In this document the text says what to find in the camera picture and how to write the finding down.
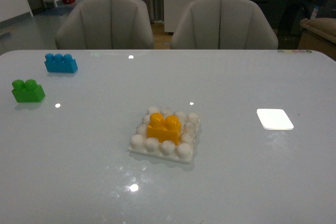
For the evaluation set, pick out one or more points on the coloured sticker strip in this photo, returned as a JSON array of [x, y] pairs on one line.
[[294, 51]]

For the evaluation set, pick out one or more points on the beige sofa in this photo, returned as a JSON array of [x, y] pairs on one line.
[[319, 35]]

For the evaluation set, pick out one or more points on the green toy block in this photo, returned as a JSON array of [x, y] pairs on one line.
[[28, 91]]

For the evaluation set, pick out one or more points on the white studded base plate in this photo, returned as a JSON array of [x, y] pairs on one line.
[[182, 153]]

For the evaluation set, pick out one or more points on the grey armchair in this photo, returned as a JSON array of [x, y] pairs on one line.
[[223, 24], [106, 24]]

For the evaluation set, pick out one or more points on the blue toy block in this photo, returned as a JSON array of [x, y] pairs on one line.
[[60, 63]]

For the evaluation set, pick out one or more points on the yellow toy block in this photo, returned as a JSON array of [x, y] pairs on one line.
[[164, 129]]

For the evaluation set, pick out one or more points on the left grey armchair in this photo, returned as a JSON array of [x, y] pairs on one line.
[[106, 24]]

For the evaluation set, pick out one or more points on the right grey armchair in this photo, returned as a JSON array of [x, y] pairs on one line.
[[223, 24]]

